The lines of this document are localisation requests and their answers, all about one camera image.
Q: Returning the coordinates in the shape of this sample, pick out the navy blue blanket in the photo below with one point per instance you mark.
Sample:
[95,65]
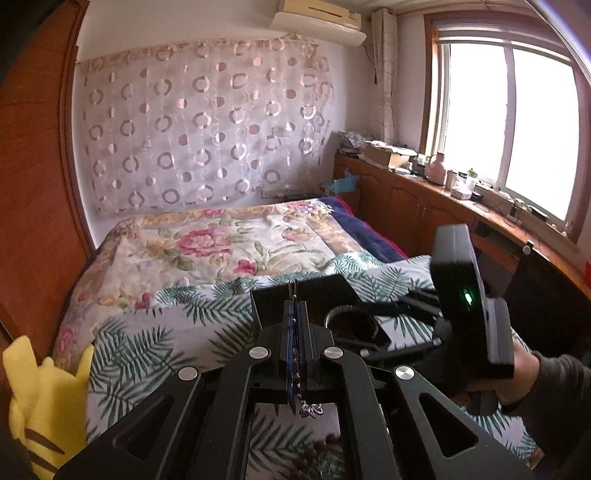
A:
[369,230]

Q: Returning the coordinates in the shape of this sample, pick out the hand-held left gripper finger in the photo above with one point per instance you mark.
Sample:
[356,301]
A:
[301,344]
[290,350]

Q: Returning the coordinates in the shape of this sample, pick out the white air conditioner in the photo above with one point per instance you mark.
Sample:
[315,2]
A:
[318,21]

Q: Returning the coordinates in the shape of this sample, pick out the person's right hand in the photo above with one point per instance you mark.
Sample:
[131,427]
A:
[524,369]

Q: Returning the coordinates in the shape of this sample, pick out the pink teapot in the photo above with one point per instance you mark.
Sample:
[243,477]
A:
[435,170]

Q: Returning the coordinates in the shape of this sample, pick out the small potted plant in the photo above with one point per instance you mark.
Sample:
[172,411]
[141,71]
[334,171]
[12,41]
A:
[472,177]

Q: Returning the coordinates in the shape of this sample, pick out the circle pattern wall curtain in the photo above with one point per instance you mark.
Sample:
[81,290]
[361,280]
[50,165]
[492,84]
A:
[203,124]

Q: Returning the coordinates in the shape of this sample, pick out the cardboard box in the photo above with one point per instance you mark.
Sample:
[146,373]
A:
[385,156]

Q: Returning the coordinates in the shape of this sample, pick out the stack of papers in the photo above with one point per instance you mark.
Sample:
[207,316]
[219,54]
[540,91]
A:
[353,141]

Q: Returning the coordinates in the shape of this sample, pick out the yellow plush toy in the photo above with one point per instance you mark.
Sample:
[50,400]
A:
[44,401]

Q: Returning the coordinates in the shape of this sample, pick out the pale window curtain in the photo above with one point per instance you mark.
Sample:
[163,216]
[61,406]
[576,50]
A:
[385,74]

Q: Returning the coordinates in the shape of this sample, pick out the long wooden cabinet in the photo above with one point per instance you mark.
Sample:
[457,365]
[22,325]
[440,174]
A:
[406,203]

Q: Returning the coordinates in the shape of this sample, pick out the floral bed blanket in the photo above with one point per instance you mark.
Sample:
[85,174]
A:
[194,249]

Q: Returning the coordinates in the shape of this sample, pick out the person's right forearm grey sleeve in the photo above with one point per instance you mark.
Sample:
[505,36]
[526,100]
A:
[558,406]

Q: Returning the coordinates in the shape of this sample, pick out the palm leaf print sheet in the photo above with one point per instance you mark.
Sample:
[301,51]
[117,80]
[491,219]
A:
[152,332]

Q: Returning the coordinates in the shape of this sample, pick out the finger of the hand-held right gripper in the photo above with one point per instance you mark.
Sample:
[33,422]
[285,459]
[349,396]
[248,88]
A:
[406,350]
[411,302]

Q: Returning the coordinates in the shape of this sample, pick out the wooden framed window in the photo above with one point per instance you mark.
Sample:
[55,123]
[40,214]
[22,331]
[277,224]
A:
[508,115]

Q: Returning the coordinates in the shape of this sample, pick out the white power strip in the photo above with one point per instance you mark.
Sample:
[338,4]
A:
[501,203]

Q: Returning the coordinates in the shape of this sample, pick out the black jewelry box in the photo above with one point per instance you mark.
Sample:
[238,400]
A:
[323,293]

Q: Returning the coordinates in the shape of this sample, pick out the round black jewelry container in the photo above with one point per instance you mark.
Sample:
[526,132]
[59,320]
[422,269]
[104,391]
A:
[351,325]

